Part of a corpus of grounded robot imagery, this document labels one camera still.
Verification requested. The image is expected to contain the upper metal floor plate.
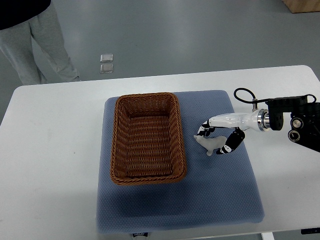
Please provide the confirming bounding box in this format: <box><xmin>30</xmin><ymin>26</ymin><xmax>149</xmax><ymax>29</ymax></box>
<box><xmin>100</xmin><ymin>53</ymin><xmax>114</xmax><ymax>63</ymax></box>

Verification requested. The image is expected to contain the brown wicker basket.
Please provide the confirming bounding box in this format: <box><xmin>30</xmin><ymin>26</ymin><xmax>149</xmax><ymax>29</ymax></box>
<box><xmin>110</xmin><ymin>92</ymin><xmax>187</xmax><ymax>186</ymax></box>

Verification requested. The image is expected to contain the wooden box corner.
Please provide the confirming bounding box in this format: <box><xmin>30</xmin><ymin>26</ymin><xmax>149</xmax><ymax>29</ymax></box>
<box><xmin>282</xmin><ymin>0</ymin><xmax>320</xmax><ymax>14</ymax></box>

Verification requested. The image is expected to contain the person in grey trousers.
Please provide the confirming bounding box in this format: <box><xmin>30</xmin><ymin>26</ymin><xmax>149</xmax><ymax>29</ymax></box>
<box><xmin>0</xmin><ymin>0</ymin><xmax>80</xmax><ymax>85</ymax></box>

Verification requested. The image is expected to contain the white bear figurine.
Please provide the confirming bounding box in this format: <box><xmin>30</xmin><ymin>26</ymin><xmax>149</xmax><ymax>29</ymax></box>
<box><xmin>193</xmin><ymin>135</ymin><xmax>227</xmax><ymax>156</ymax></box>

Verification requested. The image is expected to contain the metal floor plate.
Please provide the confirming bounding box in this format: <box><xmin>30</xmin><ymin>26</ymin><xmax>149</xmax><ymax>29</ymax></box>
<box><xmin>100</xmin><ymin>63</ymin><xmax>114</xmax><ymax>74</ymax></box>
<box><xmin>100</xmin><ymin>53</ymin><xmax>114</xmax><ymax>63</ymax></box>

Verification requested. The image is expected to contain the lower metal floor plate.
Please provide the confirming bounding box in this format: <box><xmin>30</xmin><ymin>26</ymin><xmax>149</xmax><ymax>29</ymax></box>
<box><xmin>100</xmin><ymin>63</ymin><xmax>114</xmax><ymax>74</ymax></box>

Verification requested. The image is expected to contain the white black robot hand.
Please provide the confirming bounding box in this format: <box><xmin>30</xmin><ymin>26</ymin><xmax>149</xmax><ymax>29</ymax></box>
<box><xmin>196</xmin><ymin>109</ymin><xmax>270</xmax><ymax>155</ymax></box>

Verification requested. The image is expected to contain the blue grey mat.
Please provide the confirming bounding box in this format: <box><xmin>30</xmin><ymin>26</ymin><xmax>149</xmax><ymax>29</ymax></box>
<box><xmin>96</xmin><ymin>90</ymin><xmax>265</xmax><ymax>234</ymax></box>

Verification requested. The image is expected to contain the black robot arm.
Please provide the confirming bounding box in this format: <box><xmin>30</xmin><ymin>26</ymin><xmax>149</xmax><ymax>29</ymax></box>
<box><xmin>233</xmin><ymin>87</ymin><xmax>320</xmax><ymax>152</ymax></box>

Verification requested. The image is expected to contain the black table control panel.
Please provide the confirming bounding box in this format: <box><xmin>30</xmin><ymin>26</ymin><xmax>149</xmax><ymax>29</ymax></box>
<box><xmin>300</xmin><ymin>227</ymin><xmax>320</xmax><ymax>235</ymax></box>

